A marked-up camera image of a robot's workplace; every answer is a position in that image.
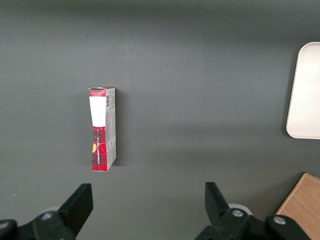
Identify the red plaid cardboard box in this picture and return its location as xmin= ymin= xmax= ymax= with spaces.
xmin=88 ymin=85 xmax=118 ymax=174

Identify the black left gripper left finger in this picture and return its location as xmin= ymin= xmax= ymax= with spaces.
xmin=0 ymin=182 xmax=94 ymax=240

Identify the light wooden drawer cabinet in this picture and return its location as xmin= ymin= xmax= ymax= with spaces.
xmin=274 ymin=172 xmax=320 ymax=240

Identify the beige rectangular plastic tray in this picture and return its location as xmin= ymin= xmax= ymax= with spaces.
xmin=285 ymin=41 xmax=320 ymax=140

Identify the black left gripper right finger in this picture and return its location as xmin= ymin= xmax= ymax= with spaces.
xmin=194 ymin=181 xmax=312 ymax=240

